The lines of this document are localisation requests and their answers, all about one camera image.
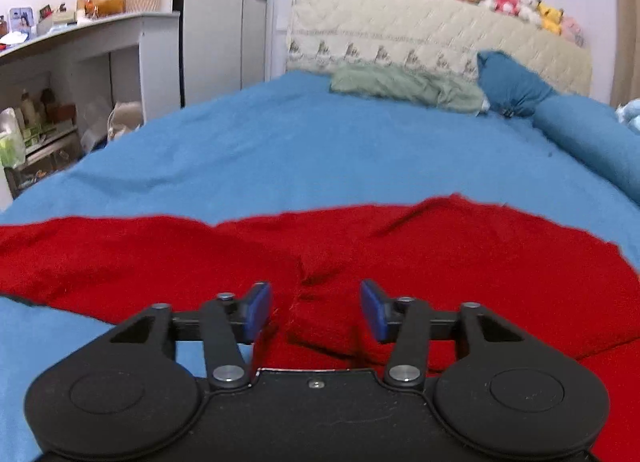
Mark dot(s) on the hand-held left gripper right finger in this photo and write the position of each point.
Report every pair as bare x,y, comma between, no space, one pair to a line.
372,312

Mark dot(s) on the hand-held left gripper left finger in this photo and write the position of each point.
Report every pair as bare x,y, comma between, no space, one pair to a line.
260,312

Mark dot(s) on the red knit garment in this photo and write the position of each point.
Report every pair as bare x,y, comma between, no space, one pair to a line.
450,262

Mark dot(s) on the bed with blue sheet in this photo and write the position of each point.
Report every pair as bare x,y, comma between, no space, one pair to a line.
280,151

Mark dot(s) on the green pillow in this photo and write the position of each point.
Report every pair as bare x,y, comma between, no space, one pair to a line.
400,84

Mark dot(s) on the cream tote bag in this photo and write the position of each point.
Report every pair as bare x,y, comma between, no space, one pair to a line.
125,119

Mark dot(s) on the dark blue pillow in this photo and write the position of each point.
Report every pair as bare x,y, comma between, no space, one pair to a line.
510,81

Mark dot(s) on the blue duvet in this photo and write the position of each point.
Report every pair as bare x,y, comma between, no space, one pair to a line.
585,136

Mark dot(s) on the brown box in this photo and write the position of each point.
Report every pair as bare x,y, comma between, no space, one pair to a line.
62,113

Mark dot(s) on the cream quilted headboard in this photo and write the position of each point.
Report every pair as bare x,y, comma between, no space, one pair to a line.
400,26

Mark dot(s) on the grey and white wardrobe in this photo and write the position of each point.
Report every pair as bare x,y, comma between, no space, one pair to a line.
222,21

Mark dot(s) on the white desk shelf unit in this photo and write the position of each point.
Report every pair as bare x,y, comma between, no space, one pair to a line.
125,51

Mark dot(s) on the green packet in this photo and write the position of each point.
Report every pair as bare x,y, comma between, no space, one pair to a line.
11,141

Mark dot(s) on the light blue blanket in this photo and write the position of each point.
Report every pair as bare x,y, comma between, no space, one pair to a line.
631,114

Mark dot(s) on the beige curtain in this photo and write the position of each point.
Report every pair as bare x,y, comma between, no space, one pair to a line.
627,31

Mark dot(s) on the photo frame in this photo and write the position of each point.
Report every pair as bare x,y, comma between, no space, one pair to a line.
21,21

